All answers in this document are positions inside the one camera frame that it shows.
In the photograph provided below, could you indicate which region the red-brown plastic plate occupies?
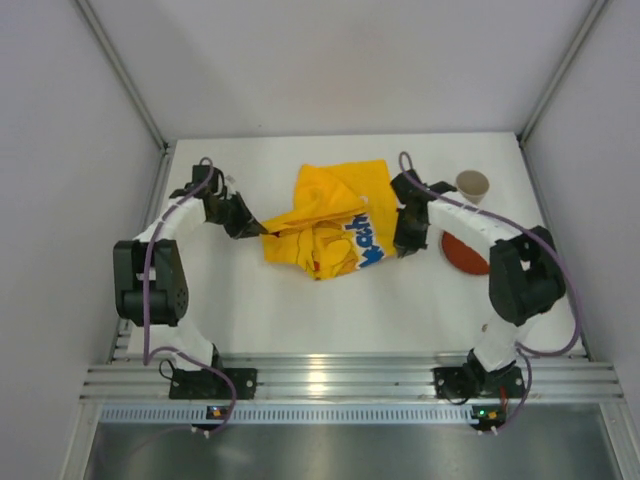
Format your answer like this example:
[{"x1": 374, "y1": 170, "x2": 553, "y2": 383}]
[{"x1": 440, "y1": 232, "x2": 489, "y2": 276}]

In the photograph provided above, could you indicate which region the yellow pikachu placemat cloth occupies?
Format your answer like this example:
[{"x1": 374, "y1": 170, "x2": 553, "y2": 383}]
[{"x1": 262, "y1": 159, "x2": 398, "y2": 280}]

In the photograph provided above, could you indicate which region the beige paper cup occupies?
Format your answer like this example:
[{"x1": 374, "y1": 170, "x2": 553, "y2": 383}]
[{"x1": 455, "y1": 170, "x2": 490, "y2": 205}]

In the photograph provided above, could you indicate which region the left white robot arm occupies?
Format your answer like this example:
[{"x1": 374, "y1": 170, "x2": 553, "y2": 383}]
[{"x1": 113, "y1": 157, "x2": 267, "y2": 371}]

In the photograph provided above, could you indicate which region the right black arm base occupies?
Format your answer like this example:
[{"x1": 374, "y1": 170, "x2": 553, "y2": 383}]
[{"x1": 432, "y1": 350, "x2": 525, "y2": 405}]

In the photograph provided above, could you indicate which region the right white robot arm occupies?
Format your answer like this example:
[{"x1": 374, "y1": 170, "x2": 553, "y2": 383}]
[{"x1": 391, "y1": 169, "x2": 566, "y2": 390}]

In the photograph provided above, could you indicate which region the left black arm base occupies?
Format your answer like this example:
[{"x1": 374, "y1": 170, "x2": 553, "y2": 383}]
[{"x1": 169, "y1": 368, "x2": 258, "y2": 400}]

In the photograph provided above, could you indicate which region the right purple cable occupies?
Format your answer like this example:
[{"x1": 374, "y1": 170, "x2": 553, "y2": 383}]
[{"x1": 398, "y1": 151, "x2": 585, "y2": 436}]

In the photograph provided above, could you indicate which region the aluminium mounting rail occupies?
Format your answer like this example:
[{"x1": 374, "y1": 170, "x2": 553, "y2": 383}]
[{"x1": 80, "y1": 354, "x2": 624, "y2": 403}]

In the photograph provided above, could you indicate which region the slotted grey cable duct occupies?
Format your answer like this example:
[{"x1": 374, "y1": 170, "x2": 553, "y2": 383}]
[{"x1": 100, "y1": 404, "x2": 504, "y2": 425}]

